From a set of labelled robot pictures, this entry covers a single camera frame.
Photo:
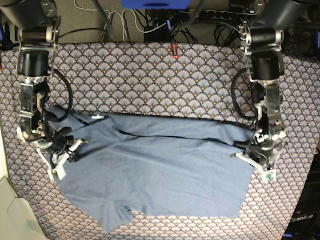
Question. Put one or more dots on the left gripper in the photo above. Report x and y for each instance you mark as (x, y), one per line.
(265, 144)

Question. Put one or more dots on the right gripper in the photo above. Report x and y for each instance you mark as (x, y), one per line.
(37, 132)

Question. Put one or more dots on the blue T-shirt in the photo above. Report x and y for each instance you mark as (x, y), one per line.
(158, 166)

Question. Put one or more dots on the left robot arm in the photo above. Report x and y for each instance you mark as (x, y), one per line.
(263, 37)

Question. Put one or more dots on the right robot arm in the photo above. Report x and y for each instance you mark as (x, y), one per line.
(38, 36)

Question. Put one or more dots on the beige plastic bin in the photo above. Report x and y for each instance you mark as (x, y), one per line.
(17, 220)

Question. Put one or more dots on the black OpenArm base stand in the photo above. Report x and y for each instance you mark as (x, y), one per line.
(305, 222)

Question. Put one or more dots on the red table clamp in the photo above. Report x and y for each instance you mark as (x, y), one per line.
(174, 51)

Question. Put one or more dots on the fan-patterned tablecloth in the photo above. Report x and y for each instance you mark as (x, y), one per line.
(144, 79)

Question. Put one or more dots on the black box under table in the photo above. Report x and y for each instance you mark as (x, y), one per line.
(161, 35)

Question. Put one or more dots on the black power strip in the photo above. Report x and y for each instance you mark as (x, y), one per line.
(219, 15)

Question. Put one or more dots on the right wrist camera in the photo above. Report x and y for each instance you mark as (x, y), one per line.
(56, 174)

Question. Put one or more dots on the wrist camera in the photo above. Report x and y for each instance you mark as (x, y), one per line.
(56, 174)
(270, 175)

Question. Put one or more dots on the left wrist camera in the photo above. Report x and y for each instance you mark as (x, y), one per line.
(270, 175)

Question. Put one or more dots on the blue camera mount bracket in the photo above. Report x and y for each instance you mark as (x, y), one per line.
(155, 4)

